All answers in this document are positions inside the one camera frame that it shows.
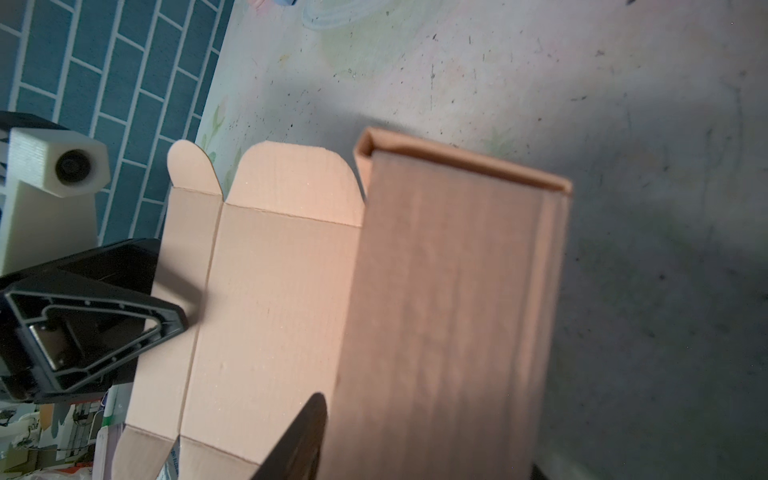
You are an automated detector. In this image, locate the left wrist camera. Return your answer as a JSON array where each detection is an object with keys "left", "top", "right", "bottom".
[{"left": 1, "top": 127, "right": 111, "bottom": 275}]

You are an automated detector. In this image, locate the pink paper box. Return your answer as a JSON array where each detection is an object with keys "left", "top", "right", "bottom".
[{"left": 111, "top": 128, "right": 573, "bottom": 479}]

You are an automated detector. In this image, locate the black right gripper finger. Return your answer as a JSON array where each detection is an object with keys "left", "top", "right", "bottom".
[{"left": 251, "top": 392, "right": 328, "bottom": 480}]

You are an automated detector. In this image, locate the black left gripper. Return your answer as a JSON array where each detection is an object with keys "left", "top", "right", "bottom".
[{"left": 1, "top": 239, "right": 188, "bottom": 404}]

